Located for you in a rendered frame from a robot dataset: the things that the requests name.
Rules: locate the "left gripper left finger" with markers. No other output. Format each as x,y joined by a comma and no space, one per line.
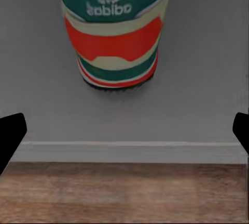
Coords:
12,131

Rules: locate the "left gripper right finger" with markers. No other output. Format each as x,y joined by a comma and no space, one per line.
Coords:
241,129

